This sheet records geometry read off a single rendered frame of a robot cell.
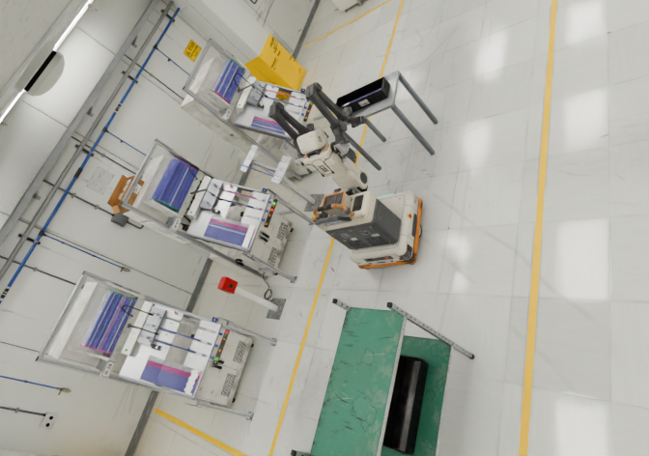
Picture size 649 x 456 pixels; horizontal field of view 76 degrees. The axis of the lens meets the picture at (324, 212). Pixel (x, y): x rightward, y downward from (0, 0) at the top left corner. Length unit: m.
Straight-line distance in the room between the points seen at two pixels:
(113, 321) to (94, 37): 3.70
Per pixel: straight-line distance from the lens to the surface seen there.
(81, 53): 6.26
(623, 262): 3.30
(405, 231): 3.70
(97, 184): 5.84
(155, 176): 4.66
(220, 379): 4.70
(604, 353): 3.13
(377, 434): 2.47
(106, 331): 4.26
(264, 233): 4.90
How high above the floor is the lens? 2.98
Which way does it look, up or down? 37 degrees down
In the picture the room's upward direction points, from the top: 53 degrees counter-clockwise
